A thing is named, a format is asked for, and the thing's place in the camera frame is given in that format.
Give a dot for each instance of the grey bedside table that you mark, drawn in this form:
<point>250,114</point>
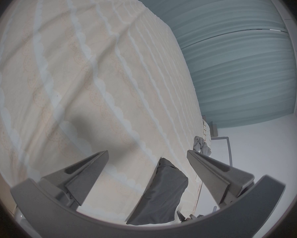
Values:
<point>214,129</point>

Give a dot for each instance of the white printed pillow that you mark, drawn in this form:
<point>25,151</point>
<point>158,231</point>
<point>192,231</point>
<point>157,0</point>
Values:
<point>207,131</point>

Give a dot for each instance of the black T-shirt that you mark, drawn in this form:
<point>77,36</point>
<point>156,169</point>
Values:
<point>160,192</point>

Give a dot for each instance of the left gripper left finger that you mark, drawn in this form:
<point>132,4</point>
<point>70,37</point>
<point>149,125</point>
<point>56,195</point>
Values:
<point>84,180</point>

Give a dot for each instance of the grey garment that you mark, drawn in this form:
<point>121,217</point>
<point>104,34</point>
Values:
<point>201,146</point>

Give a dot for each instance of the blue-green curtain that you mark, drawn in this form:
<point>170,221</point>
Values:
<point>242,83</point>
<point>212,11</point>

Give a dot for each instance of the bed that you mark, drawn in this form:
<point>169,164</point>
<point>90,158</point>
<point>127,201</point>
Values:
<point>89,71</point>

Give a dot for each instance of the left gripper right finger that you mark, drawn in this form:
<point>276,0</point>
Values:
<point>220,180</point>

